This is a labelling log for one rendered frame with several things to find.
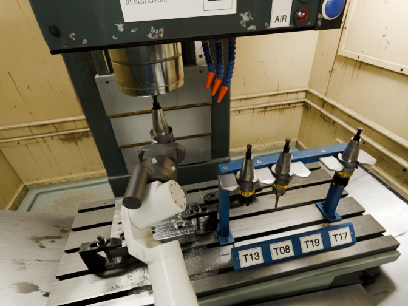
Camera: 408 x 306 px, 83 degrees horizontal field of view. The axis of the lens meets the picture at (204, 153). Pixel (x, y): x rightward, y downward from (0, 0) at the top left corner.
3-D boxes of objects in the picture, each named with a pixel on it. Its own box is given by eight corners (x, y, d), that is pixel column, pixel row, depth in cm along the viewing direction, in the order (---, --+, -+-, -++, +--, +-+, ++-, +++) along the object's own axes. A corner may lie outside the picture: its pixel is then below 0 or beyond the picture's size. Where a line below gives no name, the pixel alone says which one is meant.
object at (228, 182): (241, 190, 64) (241, 187, 64) (223, 193, 63) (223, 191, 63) (234, 174, 70) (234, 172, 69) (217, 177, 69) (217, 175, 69)
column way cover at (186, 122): (214, 161, 127) (210, 64, 98) (125, 176, 121) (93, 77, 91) (212, 156, 131) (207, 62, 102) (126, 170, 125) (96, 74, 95)
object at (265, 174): (278, 183, 66) (278, 181, 65) (260, 186, 65) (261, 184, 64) (268, 168, 71) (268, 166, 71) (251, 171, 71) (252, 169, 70)
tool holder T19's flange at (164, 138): (174, 132, 68) (173, 124, 66) (172, 143, 63) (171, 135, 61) (153, 133, 68) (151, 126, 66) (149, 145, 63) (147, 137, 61)
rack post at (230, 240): (234, 243, 85) (237, 183, 68) (220, 246, 84) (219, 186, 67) (227, 221, 93) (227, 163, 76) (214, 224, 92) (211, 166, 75)
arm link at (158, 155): (183, 134, 60) (181, 161, 50) (186, 164, 66) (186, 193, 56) (135, 138, 60) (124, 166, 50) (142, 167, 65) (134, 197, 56)
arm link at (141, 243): (169, 187, 50) (187, 251, 44) (136, 203, 52) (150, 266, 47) (152, 183, 44) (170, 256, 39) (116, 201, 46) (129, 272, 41)
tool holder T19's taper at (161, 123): (169, 126, 65) (166, 104, 62) (168, 134, 62) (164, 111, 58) (154, 127, 65) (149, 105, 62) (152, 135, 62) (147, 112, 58)
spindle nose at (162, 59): (183, 73, 63) (178, 23, 57) (187, 93, 50) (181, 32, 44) (124, 79, 62) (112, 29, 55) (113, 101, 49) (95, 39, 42)
